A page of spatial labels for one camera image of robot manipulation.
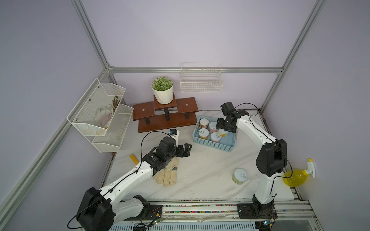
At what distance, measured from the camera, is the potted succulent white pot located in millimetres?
855

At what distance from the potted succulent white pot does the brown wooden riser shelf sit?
0.05 meters

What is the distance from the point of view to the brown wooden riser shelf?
98cm
